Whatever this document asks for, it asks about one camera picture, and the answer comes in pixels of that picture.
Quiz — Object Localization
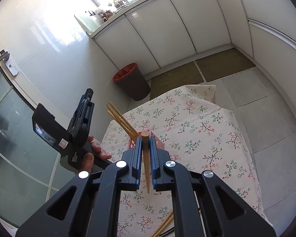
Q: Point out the wooden chopstick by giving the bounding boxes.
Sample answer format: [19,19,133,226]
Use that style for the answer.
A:
[106,104,139,140]
[141,131,150,193]
[108,101,141,137]
[151,210,174,237]
[107,110,137,141]
[154,215,174,237]

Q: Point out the white kitchen base cabinets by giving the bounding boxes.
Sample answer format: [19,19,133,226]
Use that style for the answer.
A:
[91,0,296,117]

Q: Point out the person's left hand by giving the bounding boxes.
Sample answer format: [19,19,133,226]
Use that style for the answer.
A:
[78,135,112,173]

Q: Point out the pink perforated utensil holder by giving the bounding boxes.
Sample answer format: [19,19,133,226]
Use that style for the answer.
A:
[127,128,165,150]

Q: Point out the frosted glass sliding door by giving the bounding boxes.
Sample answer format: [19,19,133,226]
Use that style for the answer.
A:
[0,68,74,227]

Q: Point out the floral tablecloth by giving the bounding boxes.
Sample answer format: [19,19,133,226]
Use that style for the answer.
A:
[98,83,273,237]

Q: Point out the black chopstick on table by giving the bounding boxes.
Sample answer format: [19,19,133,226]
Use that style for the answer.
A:
[159,227,175,237]

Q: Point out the brown bin with red liner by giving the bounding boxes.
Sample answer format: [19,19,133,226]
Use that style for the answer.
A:
[113,63,151,101]

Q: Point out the left brown floor mat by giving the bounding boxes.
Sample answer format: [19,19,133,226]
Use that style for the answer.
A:
[150,62,204,100]

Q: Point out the brown floor mat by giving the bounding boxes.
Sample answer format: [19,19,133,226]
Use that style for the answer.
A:
[150,62,204,100]
[196,48,255,82]

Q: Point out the right brown floor mat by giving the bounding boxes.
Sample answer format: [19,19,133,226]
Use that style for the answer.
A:
[196,48,255,82]

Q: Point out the metal door handle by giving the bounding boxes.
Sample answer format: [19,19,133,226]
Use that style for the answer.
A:
[0,50,19,77]

